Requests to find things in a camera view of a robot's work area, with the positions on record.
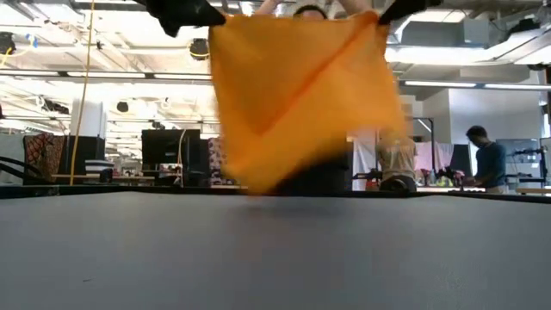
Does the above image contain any black table frame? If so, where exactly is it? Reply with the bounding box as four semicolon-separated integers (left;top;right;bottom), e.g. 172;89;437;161
0;183;551;204

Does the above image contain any black cabinet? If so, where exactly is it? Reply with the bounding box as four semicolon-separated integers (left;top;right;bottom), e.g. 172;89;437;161
64;135;107;173

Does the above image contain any yellow cable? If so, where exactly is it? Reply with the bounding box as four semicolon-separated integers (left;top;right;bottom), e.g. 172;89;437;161
68;0;96;186

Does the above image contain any orange microfibre towel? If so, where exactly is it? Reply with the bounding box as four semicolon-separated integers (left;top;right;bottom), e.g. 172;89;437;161
207;10;408;195

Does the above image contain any round black ceiling lamp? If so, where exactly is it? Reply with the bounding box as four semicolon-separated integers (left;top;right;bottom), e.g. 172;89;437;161
189;37;211;61

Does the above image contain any black metal rig frame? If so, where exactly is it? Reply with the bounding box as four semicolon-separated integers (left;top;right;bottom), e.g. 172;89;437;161
412;116;436;173

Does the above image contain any red floral cloth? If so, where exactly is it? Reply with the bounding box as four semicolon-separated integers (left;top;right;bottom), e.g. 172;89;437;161
207;136;236;186

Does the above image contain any long ceiling light strip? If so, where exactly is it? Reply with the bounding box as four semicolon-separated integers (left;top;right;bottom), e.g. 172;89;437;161
152;72;213;81
484;83;551;91
66;71;147;79
403;80;478;89

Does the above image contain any black curved hose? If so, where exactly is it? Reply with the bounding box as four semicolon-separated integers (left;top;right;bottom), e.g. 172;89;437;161
0;155;46;182

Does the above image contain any black monitor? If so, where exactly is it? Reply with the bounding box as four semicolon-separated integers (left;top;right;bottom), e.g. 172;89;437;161
140;127;202;187

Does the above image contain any grey screen monitor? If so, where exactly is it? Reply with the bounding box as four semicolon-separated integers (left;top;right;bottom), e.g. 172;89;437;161
494;137;542;167

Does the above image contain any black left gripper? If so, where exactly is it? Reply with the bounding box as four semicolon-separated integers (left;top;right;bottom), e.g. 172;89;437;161
133;0;227;38

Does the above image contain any pink cloth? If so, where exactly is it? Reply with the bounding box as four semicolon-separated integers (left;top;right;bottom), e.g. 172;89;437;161
412;141;455;173

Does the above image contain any red patterned cloth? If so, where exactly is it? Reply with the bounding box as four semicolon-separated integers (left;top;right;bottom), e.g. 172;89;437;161
23;132;65;182

